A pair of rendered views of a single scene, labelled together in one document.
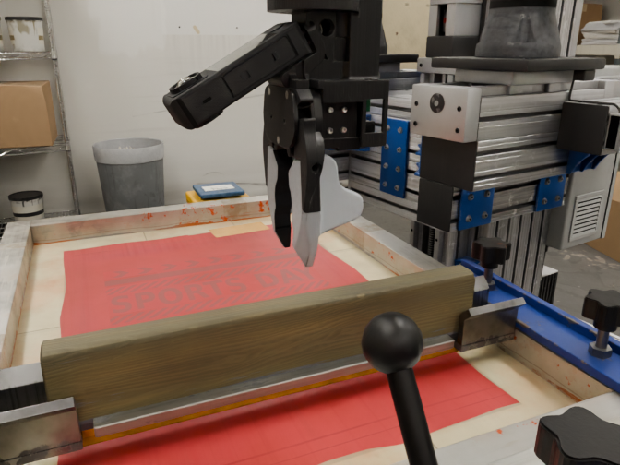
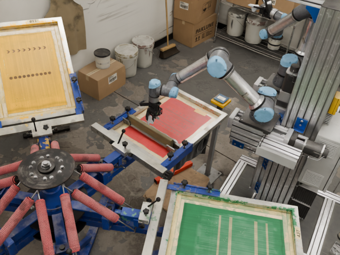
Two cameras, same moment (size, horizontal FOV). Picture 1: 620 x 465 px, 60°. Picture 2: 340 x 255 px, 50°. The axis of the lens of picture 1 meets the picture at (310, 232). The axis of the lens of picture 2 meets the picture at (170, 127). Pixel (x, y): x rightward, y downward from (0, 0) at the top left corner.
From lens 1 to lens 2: 237 cm
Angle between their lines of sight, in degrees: 55
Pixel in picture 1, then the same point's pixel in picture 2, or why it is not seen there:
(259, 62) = (145, 104)
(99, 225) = (181, 94)
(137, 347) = (135, 120)
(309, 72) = (151, 107)
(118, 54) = not seen: outside the picture
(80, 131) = not seen: hidden behind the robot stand
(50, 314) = not seen: hidden behind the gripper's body
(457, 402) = (159, 152)
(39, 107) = (290, 6)
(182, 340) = (139, 123)
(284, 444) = (142, 140)
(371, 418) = (151, 145)
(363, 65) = (156, 109)
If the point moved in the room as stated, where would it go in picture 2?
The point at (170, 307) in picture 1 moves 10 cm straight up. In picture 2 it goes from (163, 118) to (163, 108)
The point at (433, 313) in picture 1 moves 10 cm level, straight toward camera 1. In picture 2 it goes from (165, 141) to (151, 143)
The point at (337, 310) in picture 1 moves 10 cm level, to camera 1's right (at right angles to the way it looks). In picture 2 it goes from (153, 132) to (160, 140)
